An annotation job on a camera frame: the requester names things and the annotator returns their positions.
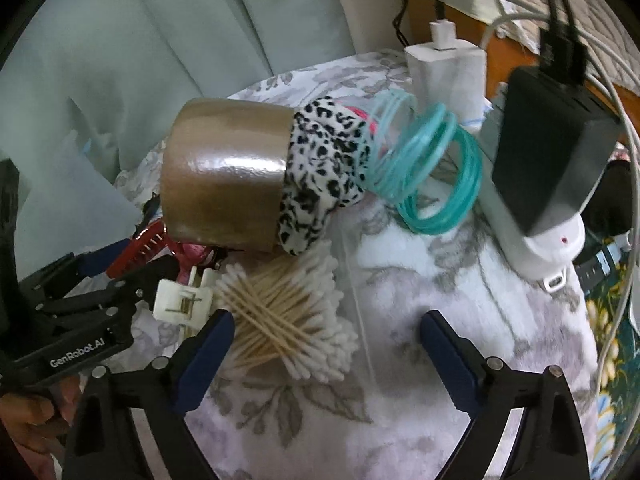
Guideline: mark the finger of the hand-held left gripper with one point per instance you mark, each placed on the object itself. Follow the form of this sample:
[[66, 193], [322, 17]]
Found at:
[[127, 287], [100, 259]]

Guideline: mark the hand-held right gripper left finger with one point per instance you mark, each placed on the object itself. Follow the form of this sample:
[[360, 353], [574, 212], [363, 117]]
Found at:
[[205, 355]]

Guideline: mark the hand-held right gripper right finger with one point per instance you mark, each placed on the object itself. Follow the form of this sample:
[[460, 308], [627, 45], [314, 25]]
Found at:
[[450, 360]]

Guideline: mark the red hair claw clip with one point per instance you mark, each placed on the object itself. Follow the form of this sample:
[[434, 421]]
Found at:
[[145, 247]]

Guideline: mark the bundle of cotton swabs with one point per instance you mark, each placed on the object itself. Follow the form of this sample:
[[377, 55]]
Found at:
[[280, 310]]

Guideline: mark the leopard print scrunchie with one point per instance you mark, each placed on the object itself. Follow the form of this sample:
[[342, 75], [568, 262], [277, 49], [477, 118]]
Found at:
[[320, 170]]

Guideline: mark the person's left hand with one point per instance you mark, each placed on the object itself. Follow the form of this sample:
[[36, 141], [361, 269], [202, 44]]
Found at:
[[30, 415]]

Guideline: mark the white hair claw clip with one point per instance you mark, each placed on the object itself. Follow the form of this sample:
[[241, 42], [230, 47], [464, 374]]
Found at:
[[175, 300]]

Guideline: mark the pink round mirror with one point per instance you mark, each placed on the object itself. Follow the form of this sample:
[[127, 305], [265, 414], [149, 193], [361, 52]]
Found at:
[[195, 253]]

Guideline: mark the floral fleece blanket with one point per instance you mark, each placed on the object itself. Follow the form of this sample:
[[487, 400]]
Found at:
[[425, 270]]

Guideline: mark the white power strip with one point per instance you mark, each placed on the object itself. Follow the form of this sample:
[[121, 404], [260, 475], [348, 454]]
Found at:
[[545, 250]]

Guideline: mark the brown packing tape roll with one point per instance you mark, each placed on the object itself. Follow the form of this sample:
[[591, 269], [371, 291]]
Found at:
[[220, 175]]

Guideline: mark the pale green curtain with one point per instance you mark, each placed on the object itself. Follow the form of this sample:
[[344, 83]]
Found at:
[[150, 35]]

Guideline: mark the black power adapter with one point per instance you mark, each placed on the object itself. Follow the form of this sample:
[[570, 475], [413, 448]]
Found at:
[[550, 150]]

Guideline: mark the white charger block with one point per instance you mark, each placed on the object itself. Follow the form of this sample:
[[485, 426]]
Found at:
[[445, 80]]

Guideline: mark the brown wooden furniture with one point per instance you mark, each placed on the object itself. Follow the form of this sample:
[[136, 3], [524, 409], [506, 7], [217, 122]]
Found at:
[[505, 55]]

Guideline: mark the beige quilted lace cover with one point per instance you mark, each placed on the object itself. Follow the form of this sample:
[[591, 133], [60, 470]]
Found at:
[[600, 5]]

